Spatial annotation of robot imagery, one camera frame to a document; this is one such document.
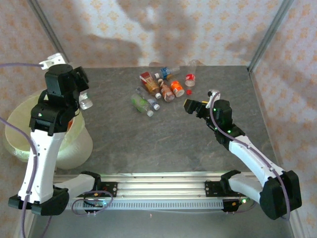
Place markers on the red bottle cap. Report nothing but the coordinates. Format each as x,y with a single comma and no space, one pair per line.
189,92

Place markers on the bottle with orange label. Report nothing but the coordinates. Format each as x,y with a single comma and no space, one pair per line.
176,86

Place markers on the clear bottle red cola label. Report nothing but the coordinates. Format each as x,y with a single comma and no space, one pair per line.
190,78

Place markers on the brown coffee drink bottle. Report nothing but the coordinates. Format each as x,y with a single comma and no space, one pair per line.
166,93

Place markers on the clear bottle white logo cap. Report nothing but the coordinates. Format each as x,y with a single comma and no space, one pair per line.
151,102

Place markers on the tea bottle red yellow label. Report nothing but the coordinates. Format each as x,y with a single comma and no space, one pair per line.
148,83

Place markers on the clear bottle green label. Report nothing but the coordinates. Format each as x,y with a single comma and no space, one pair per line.
138,101

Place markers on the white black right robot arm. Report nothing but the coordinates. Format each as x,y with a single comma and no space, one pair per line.
252,158

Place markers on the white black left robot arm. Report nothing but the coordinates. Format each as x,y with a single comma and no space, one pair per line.
42,161

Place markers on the white plastic waste bin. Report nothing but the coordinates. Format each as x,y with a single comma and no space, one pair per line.
79,148

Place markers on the black controller board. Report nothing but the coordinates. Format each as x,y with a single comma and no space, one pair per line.
95,203
235,204

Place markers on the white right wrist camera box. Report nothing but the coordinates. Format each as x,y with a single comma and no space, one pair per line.
212,95

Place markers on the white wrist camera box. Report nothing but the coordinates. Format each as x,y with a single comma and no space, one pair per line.
212,95
53,60

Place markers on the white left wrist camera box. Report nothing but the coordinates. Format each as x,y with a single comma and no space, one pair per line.
53,60

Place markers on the aluminium side rail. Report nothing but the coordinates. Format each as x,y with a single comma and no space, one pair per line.
262,111

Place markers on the aluminium frame post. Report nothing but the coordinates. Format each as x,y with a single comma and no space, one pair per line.
47,29
270,32

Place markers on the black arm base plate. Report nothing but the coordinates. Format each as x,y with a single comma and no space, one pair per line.
213,189
110,189

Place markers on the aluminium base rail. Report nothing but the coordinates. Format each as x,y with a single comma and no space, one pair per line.
161,186

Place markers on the aluminium frame leg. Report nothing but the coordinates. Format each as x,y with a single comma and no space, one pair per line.
27,228
296,225

